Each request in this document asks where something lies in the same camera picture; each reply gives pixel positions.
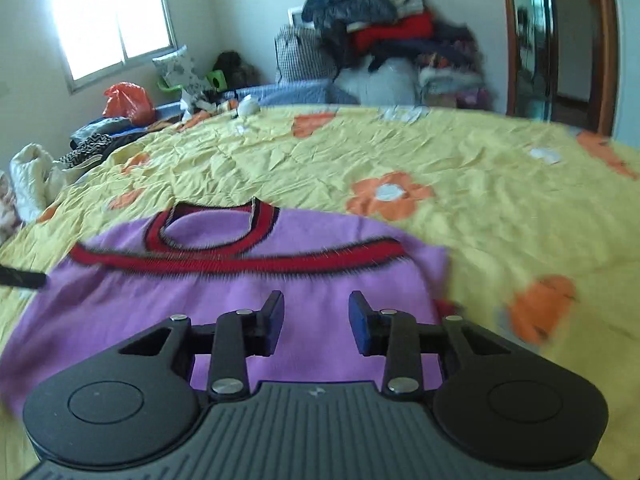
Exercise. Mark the wooden door frame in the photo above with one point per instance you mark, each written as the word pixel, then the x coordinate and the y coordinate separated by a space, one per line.
pixel 605 60

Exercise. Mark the white quilted cloth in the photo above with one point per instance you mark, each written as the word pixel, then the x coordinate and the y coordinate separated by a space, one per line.
pixel 30 175

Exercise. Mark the orange plastic bag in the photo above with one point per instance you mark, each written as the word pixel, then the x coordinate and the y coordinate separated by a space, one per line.
pixel 127 105

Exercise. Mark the white round plush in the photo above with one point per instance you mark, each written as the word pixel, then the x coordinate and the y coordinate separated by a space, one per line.
pixel 248 106

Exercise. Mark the dark puffer jacket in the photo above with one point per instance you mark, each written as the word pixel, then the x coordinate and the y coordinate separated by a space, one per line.
pixel 345 5

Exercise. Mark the yellow quilt with orange flowers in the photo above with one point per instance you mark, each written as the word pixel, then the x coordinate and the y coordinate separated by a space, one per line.
pixel 475 240

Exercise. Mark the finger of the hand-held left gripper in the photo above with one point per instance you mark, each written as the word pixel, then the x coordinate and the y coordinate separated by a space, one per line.
pixel 22 278

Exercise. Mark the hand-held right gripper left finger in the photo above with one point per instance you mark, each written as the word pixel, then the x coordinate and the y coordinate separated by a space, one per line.
pixel 272 322

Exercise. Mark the pile of folded clothes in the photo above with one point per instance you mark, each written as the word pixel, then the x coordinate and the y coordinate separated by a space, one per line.
pixel 450 75

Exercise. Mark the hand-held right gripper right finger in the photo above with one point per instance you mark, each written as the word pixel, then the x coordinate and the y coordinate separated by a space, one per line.
pixel 360 322

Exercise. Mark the floral pillow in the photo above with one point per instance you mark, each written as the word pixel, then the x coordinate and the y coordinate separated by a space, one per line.
pixel 177 67

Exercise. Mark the houndstooth bag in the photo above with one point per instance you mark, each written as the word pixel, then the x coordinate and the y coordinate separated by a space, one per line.
pixel 300 55

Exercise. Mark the bright window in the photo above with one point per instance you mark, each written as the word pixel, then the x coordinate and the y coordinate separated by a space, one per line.
pixel 110 15

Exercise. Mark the dark bag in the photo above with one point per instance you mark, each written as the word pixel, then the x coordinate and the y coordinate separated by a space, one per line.
pixel 232 67

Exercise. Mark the blue quilted blanket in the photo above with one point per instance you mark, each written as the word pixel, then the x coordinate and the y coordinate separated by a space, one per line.
pixel 295 92

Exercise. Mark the green plastic chair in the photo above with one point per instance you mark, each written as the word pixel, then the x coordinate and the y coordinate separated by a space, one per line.
pixel 217 80

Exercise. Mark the zebra print cloth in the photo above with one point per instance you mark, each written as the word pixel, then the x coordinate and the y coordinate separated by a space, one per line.
pixel 82 152

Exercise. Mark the purple knit sweater red trim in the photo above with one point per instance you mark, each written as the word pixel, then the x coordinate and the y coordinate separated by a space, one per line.
pixel 125 305

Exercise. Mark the white picture frame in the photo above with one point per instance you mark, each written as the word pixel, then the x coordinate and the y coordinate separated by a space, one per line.
pixel 295 15

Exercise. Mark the red folded cloth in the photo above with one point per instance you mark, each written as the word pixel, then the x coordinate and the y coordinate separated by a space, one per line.
pixel 400 32

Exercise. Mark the white stuffed plastic bag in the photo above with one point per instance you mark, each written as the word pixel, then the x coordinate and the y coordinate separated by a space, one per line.
pixel 385 82

